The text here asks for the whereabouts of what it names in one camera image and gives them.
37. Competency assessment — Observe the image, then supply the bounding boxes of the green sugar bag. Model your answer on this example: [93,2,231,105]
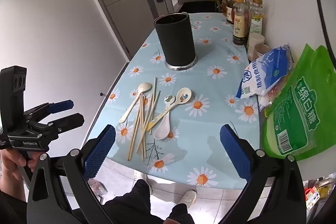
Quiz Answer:
[261,43,336,160]

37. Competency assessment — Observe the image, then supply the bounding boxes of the person's right leg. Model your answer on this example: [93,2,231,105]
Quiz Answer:
[165,203,196,224]

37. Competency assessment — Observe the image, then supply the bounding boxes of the black cylindrical utensil holder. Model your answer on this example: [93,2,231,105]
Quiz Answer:
[154,12,198,71]

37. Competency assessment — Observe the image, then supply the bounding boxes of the black cable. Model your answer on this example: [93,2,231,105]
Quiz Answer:
[315,0,336,72]

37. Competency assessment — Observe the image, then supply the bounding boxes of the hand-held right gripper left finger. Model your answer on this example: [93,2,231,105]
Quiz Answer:
[26,124,117,224]

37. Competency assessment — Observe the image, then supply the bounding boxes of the blue daisy print tablecloth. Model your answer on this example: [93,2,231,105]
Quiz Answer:
[88,12,265,190]

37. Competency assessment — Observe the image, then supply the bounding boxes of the white and red packet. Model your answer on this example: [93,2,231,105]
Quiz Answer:
[257,82,284,112]

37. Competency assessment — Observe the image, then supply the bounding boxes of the person's leg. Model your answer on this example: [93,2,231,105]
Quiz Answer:
[165,203,196,224]
[102,179,164,224]

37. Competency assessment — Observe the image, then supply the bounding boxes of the person's left leg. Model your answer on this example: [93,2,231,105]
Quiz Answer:
[102,179,164,224]

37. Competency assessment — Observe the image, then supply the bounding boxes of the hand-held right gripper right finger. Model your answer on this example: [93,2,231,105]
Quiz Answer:
[220,124,307,224]

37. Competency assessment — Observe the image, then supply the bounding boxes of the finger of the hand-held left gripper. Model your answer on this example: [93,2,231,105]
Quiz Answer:
[39,113,85,137]
[24,100,74,121]

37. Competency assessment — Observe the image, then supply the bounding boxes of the person's left forearm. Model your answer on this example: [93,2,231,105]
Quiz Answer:
[0,190,28,224]

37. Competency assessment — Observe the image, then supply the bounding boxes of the colourful snack packets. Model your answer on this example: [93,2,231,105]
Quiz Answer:
[304,177,336,210]

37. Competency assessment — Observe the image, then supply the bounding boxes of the pile of wooden chopsticks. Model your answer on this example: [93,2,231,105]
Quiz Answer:
[127,77,161,161]

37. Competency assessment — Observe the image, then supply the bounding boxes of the white shoe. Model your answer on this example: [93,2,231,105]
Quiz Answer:
[175,189,197,209]
[134,170,154,195]

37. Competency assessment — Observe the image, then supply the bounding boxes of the cream long-handled spoon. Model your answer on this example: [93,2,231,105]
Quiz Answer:
[119,82,153,123]

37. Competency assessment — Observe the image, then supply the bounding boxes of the kitchen sink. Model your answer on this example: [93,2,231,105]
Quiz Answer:
[177,0,218,13]

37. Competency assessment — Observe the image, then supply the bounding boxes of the blue and white salt bag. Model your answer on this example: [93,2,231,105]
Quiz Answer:
[236,44,294,99]

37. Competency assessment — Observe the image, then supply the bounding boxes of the row of condiment bottles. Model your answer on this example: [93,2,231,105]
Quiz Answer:
[222,0,264,45]

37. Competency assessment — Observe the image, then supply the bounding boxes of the cartoon print spoon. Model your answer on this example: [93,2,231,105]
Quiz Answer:
[146,87,193,133]

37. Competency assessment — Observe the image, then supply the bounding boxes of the white soup spoon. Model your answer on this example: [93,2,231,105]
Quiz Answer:
[154,95,176,140]

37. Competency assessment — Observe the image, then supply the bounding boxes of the person's left hand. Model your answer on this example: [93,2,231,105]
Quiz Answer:
[0,146,44,194]

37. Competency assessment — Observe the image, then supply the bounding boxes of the clear plastic bag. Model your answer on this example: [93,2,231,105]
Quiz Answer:
[88,179,108,197]

